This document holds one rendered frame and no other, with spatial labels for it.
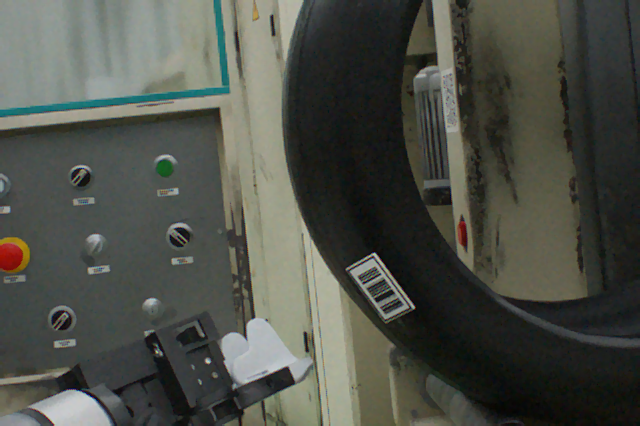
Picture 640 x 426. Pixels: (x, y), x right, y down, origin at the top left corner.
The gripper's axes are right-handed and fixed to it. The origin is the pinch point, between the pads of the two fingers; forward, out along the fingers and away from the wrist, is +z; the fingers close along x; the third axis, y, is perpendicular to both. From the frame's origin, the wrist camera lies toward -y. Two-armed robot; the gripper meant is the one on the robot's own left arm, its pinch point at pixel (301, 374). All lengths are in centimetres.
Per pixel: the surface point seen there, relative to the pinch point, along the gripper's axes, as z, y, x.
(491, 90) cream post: 53, 21, 9
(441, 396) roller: 31.5, -7.8, 17.5
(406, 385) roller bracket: 36.8, -5.4, 26.8
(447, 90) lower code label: 55, 24, 16
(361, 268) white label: 12.5, 6.2, 1.0
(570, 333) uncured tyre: 22.5, -6.8, -8.5
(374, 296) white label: 13.2, 3.6, 1.8
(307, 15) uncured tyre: 15.7, 28.6, -3.6
